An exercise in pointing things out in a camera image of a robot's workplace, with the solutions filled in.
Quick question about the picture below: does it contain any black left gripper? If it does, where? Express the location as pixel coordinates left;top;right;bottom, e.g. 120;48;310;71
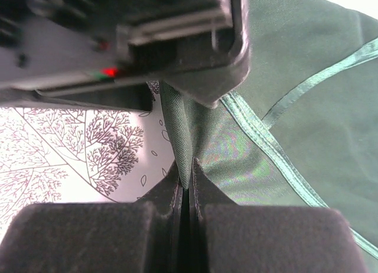
1;0;250;111

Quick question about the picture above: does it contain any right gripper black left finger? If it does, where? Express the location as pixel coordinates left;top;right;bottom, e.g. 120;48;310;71
1;167;182;272

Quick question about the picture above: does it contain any dark green cloth napkin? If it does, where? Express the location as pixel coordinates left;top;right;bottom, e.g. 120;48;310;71
160;0;377;272

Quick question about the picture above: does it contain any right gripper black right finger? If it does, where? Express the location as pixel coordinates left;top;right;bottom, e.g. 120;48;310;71
190;160;368;273

